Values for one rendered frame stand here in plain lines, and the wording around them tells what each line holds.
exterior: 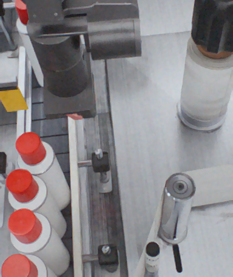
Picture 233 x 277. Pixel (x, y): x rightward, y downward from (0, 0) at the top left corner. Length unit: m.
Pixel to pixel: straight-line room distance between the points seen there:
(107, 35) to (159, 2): 0.59
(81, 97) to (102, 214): 0.29
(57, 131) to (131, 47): 0.36
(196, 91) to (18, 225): 0.35
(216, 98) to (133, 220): 0.24
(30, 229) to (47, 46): 0.21
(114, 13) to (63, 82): 0.11
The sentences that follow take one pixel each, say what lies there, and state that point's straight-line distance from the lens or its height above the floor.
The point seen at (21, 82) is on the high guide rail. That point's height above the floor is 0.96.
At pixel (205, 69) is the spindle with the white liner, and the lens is 0.64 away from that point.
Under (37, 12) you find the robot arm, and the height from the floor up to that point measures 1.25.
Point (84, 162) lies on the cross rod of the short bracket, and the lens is 0.72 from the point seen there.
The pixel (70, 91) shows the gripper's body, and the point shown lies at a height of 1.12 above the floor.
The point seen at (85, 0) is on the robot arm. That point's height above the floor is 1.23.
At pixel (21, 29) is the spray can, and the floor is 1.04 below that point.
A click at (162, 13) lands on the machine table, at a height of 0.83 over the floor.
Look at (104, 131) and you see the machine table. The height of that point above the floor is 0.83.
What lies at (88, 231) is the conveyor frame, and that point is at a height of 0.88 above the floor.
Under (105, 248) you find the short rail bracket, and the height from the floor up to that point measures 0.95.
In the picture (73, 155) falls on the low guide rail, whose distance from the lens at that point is 0.73.
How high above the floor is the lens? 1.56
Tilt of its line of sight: 59 degrees down
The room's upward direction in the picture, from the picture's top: 7 degrees counter-clockwise
